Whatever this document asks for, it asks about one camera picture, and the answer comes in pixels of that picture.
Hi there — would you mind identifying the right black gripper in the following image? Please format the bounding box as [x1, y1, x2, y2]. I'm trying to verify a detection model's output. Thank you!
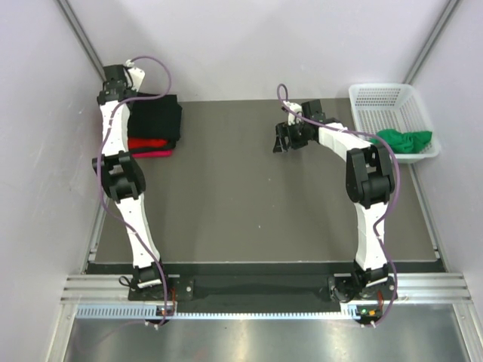
[272, 119, 309, 155]

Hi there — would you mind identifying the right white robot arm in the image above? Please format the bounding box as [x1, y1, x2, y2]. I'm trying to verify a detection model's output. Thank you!
[273, 100, 395, 302]

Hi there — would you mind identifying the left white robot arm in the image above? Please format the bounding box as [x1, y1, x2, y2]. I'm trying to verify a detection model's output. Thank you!
[92, 63, 171, 302]

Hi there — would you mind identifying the folded red t shirt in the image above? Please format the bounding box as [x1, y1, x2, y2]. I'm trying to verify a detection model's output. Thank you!
[128, 137, 167, 151]

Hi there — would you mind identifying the folded pink t shirt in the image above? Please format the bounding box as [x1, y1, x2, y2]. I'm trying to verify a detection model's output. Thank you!
[133, 150, 173, 158]

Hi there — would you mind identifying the white plastic basket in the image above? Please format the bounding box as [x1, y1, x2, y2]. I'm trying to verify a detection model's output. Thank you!
[347, 82, 441, 164]

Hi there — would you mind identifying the green crumpled t shirt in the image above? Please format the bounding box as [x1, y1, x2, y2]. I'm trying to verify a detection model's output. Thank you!
[370, 129, 432, 154]

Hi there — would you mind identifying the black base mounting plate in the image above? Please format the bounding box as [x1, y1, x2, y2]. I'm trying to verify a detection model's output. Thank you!
[127, 275, 401, 312]

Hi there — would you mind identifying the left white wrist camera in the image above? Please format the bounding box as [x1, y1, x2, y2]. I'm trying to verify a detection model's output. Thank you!
[125, 60, 146, 90]

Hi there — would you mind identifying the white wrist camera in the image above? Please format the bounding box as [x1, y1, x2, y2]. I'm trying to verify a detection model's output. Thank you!
[282, 100, 303, 126]
[125, 60, 146, 90]

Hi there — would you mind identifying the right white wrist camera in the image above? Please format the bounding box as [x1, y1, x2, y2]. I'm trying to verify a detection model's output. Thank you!
[282, 100, 303, 126]

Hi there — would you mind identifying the left aluminium corner post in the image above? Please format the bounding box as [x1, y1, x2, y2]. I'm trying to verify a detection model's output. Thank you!
[54, 0, 106, 81]

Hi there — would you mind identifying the aluminium corner post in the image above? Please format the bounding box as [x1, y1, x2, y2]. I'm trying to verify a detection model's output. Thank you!
[54, 0, 106, 81]
[402, 0, 463, 84]

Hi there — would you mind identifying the aluminium front rail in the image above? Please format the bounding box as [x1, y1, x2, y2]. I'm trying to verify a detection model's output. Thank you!
[60, 273, 472, 304]

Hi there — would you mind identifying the right aluminium corner post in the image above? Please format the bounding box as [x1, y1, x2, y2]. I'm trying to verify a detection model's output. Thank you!
[402, 0, 463, 84]

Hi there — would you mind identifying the slotted grey cable duct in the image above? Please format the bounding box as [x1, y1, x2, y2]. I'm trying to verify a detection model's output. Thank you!
[75, 305, 379, 321]

